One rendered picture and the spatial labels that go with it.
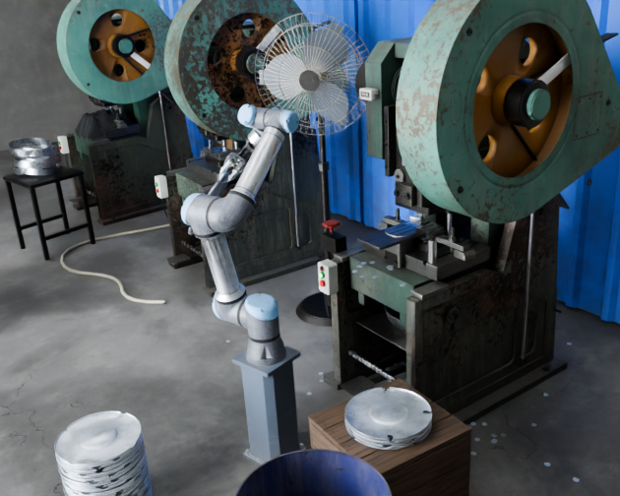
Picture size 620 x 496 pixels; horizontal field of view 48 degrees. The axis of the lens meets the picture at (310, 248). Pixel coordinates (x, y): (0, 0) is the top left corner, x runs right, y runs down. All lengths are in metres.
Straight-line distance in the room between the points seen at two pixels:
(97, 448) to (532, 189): 1.74
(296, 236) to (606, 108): 2.22
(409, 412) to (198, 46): 2.13
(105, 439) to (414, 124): 1.48
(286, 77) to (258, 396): 1.56
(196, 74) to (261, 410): 1.79
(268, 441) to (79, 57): 3.32
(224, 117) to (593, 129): 1.88
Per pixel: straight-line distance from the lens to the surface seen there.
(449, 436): 2.37
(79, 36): 5.22
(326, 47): 3.33
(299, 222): 4.40
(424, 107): 2.15
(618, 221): 3.65
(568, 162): 2.69
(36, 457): 3.14
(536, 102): 2.36
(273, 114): 2.43
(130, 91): 5.38
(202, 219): 2.34
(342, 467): 2.12
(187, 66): 3.62
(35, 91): 8.86
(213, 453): 2.92
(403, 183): 2.75
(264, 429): 2.70
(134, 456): 2.53
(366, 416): 2.38
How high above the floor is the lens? 1.79
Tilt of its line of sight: 22 degrees down
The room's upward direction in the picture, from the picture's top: 3 degrees counter-clockwise
